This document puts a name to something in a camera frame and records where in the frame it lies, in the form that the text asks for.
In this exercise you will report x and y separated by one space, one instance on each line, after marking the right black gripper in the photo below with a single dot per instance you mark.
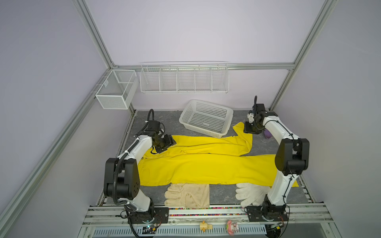
246 129

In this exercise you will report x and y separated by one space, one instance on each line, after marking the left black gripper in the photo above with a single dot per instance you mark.
169 142

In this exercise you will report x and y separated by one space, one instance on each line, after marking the yellow trousers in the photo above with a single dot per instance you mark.
208 160

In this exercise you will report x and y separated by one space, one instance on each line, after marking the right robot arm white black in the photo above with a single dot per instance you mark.
291 159

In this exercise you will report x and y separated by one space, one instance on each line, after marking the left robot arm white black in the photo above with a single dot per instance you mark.
122 178

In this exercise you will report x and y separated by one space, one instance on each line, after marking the purple pink small brush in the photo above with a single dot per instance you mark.
267 134

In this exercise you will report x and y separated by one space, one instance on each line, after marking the white plastic perforated basket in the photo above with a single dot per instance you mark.
207 118

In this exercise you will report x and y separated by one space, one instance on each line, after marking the beige leather work glove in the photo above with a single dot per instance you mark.
188 195

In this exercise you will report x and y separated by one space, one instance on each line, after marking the white knit cotton glove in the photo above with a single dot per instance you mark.
251 194

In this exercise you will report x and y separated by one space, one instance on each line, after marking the colourful bead strip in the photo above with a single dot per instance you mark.
211 211

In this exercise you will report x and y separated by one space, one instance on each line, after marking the yellow duck toy figure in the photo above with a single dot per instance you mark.
204 226

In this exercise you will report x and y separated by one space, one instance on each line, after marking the pink doll toy figure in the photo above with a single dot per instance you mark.
232 227

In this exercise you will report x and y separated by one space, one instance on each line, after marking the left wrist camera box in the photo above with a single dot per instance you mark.
154 126

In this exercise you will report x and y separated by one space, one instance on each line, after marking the white wire wall shelf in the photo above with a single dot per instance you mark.
184 77

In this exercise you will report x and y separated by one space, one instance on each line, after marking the white mesh wall box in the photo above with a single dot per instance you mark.
118 89

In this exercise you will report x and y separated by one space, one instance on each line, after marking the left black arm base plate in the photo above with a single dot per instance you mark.
158 215

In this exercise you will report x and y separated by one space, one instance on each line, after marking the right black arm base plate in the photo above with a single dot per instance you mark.
267 214

